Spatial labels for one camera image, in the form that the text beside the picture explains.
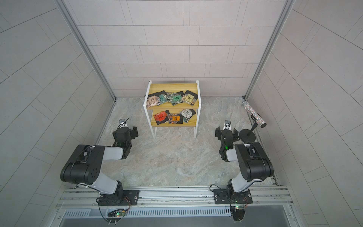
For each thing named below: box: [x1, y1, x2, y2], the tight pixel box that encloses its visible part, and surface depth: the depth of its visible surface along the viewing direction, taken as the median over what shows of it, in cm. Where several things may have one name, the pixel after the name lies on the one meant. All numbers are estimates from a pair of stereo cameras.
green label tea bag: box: [171, 90, 184, 106], surface depth 74 cm
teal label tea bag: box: [158, 93, 168, 105], surface depth 74 cm
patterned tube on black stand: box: [239, 100, 267, 143], surface depth 87 cm
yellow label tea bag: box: [181, 89, 199, 106], surface depth 75 cm
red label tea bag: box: [153, 109, 171, 126], surface depth 86 cm
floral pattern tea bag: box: [164, 91, 174, 103], surface depth 74 cm
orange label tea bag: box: [167, 113, 183, 124], surface depth 86 cm
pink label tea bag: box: [146, 95, 161, 109], surface depth 72 cm
